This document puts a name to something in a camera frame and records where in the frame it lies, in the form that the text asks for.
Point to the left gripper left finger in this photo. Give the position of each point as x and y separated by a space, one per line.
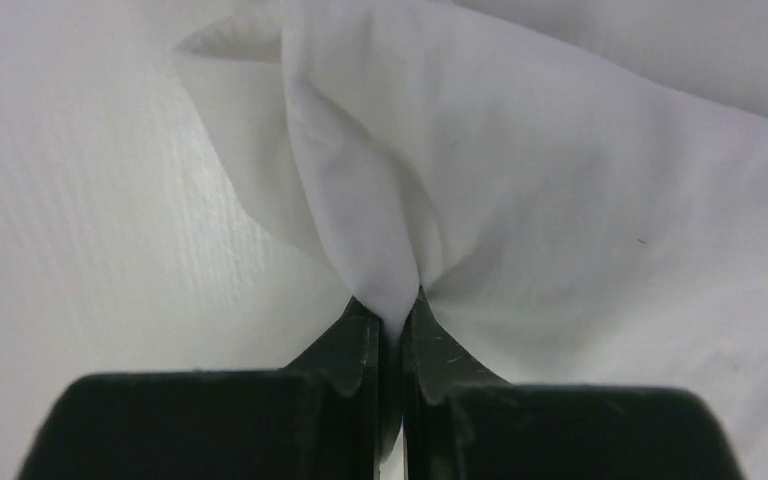
315 418

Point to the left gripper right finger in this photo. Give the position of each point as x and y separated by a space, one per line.
463 421

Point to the white t shirt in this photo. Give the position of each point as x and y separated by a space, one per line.
581 185

